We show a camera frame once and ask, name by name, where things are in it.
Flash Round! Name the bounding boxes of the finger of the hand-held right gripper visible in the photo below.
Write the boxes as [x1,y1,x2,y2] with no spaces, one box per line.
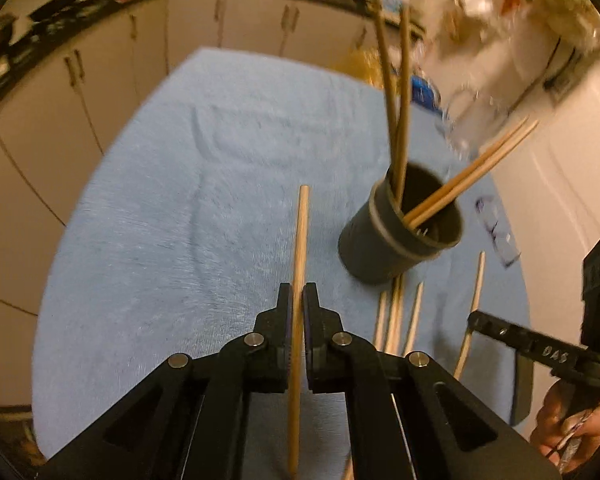
[467,310,600,376]
[511,352,533,426]

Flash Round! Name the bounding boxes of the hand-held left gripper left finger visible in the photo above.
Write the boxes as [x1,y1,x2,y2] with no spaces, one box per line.
[45,282,293,480]

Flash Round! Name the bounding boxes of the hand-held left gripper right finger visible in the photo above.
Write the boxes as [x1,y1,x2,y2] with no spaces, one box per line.
[302,282,561,480]

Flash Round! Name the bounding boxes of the slim bamboo chopstick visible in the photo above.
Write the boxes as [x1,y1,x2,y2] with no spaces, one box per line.
[404,281,425,357]
[452,251,487,382]
[373,291,387,352]
[371,2,400,171]
[385,274,406,356]
[396,5,412,201]
[404,117,530,220]
[287,185,311,476]
[409,121,540,228]

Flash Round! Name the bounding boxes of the dark grey chopstick holder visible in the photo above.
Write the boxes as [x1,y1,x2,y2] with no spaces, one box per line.
[338,162,466,285]

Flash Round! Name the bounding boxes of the person's right hand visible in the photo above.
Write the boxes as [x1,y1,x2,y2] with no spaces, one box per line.
[530,382,600,473]

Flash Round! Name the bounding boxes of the dark framed eyeglasses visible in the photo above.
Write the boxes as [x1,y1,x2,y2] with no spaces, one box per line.
[475,195,521,266]

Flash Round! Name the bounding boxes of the blue tablecloth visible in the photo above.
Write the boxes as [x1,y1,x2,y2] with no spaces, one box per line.
[32,46,533,480]

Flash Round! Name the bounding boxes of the blue plastic bag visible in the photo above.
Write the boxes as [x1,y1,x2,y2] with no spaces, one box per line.
[410,75,441,111]

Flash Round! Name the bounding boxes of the yellow plastic bag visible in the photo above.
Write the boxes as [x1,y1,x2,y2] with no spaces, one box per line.
[335,45,381,86]

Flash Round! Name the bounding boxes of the white kitchen base cabinets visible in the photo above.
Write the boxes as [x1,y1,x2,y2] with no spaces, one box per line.
[0,0,396,321]

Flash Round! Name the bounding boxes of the hanging white plastic bags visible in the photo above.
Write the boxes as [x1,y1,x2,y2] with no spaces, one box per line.
[425,0,531,46]

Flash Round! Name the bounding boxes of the black kitchen countertop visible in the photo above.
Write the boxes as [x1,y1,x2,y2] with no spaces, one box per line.
[0,0,421,121]

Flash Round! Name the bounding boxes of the black power cable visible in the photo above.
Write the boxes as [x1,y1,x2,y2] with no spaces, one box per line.
[510,35,563,111]

